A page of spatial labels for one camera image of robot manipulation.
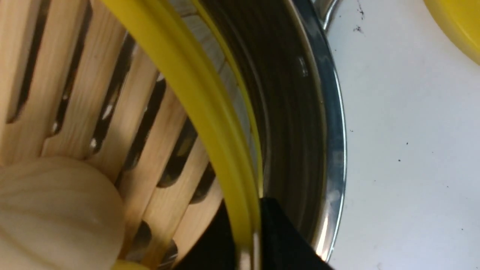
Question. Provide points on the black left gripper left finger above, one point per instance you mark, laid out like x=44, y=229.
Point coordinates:
x=215, y=249

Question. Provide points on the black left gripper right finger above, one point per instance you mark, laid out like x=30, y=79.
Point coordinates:
x=283, y=247

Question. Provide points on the yellow-rimmed bamboo steamer basket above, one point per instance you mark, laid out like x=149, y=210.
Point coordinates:
x=148, y=93

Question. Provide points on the yellow woven bamboo steamer lid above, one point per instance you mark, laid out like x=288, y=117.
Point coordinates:
x=460, y=21

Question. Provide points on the stainless steel pot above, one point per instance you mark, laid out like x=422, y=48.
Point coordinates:
x=282, y=51

